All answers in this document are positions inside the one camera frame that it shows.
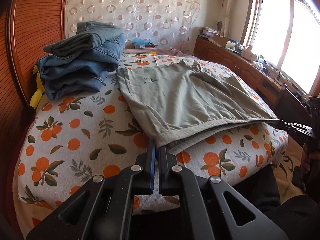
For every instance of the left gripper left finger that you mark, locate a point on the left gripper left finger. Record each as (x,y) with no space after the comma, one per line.
(102,207)

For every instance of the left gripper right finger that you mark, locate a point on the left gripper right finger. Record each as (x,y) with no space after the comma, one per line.
(211,208)

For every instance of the grey-green pants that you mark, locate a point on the grey-green pants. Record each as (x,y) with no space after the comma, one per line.
(178,105)

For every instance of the right hand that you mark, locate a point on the right hand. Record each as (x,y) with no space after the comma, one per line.
(306,159)

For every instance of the wooden sideboard cabinet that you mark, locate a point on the wooden sideboard cabinet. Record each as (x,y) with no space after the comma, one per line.
(278,97)

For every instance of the orange-print bed sheet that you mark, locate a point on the orange-print bed sheet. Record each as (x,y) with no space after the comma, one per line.
(79,136)

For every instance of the white plastic jug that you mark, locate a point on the white plastic jug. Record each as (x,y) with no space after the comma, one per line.
(247,53)

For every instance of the yellow plush toy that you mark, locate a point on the yellow plush toy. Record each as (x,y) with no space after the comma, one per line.
(35,99)

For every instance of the cardboard box on cabinet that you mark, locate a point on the cardboard box on cabinet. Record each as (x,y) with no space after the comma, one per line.
(223,41)

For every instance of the dark blue folded jeans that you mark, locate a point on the dark blue folded jeans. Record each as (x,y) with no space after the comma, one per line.
(82,71)

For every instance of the stack of papers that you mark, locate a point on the stack of papers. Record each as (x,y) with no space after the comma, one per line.
(208,32)

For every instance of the floral pink blanket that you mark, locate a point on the floral pink blanket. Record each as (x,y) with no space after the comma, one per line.
(168,52)

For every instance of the blue cloth in box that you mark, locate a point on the blue cloth in box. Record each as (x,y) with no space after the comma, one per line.
(140,44)

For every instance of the light blue folded jeans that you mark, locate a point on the light blue folded jeans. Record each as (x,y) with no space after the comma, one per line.
(89,35)

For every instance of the circle-pattern sheer curtain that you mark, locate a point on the circle-pattern sheer curtain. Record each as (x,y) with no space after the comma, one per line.
(164,23)

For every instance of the window with wooden frame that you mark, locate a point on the window with wooden frame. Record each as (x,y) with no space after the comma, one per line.
(280,31)

